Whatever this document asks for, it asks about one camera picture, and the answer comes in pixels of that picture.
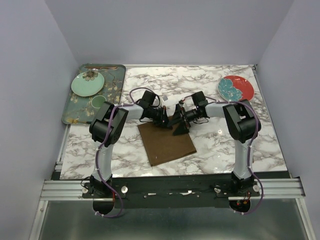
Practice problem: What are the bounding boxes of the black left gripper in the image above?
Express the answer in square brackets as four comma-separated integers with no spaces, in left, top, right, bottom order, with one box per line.
[147,105,173,130]

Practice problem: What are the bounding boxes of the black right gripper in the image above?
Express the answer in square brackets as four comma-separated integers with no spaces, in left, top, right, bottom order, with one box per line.
[167,103,199,136]

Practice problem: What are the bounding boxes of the brown fabric napkin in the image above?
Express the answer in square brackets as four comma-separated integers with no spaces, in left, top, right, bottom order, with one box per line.
[138,122,197,167]

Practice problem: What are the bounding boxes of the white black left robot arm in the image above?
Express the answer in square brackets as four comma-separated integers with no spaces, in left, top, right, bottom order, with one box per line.
[86,90,169,198]

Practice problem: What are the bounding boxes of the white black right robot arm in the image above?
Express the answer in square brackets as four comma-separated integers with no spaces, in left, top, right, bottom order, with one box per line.
[167,91,261,196]

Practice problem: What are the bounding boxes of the red and teal plate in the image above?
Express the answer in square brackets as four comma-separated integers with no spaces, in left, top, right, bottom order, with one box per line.
[217,75,255,101]

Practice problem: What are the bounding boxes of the mint green cup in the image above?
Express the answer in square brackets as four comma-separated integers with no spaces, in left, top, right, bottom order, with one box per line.
[91,95,107,109]

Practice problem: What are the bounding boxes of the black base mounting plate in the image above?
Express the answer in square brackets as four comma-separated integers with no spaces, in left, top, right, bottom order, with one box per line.
[81,173,263,217]

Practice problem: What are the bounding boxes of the teal floral serving tray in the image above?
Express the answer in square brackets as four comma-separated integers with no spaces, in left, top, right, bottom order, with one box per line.
[61,63,126,125]

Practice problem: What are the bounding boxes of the mint green floral plate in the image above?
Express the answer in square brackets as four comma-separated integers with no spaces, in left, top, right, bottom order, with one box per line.
[71,70,105,97]

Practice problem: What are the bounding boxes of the copper spoon on tray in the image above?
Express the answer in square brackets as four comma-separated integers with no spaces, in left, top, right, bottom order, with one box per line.
[85,65,118,71]

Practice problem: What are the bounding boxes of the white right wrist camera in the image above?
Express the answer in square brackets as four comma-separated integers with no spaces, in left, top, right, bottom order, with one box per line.
[178,99,186,112]

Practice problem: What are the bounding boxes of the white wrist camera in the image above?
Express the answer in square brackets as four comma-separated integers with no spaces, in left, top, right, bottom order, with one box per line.
[178,99,186,112]
[161,95,171,106]

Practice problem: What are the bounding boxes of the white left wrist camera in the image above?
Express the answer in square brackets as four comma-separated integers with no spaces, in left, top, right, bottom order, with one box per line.
[161,95,171,106]

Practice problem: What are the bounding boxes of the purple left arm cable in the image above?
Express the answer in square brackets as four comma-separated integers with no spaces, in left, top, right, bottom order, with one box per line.
[94,87,156,219]

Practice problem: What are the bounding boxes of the gold fork green handle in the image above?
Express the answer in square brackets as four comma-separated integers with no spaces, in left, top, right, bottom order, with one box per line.
[66,119,91,125]

